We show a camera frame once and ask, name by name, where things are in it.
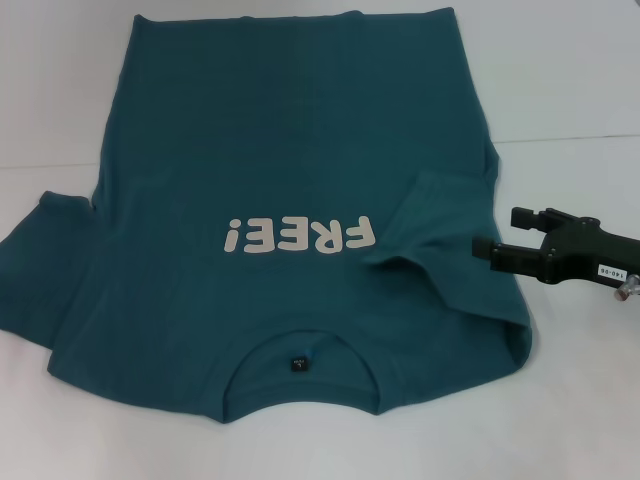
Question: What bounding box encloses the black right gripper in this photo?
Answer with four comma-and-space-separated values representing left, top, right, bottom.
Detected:
471, 205, 640, 287

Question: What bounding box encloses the teal t-shirt with FREE print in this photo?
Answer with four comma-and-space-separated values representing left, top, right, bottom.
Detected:
0, 7, 532, 427

